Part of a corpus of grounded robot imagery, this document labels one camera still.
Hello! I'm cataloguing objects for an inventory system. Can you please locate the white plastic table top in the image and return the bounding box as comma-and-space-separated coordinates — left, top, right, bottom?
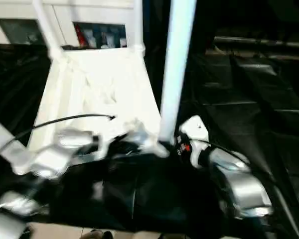
12, 46, 170, 175

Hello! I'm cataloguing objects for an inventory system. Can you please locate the black work mat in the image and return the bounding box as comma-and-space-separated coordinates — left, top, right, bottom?
0, 42, 299, 239

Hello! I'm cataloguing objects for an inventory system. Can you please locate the dark brown rounded object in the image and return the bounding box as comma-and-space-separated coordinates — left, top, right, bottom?
86, 230, 113, 239

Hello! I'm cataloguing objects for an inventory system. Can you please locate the long grey metal bar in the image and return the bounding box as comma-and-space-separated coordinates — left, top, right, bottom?
214, 36, 299, 47

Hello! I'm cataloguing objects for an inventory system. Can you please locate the large black case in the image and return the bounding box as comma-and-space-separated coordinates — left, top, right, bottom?
142, 0, 299, 50

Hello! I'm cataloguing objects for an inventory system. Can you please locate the white glass-door cabinet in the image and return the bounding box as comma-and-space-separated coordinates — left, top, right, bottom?
0, 0, 138, 49

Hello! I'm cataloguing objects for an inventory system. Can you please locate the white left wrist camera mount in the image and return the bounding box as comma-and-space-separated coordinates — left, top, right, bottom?
93, 119, 130, 160

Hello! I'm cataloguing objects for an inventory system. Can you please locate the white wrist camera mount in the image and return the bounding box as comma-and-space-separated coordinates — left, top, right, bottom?
179, 115, 210, 169
93, 119, 130, 160

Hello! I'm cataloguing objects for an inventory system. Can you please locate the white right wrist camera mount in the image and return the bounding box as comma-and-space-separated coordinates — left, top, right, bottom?
179, 115, 210, 169

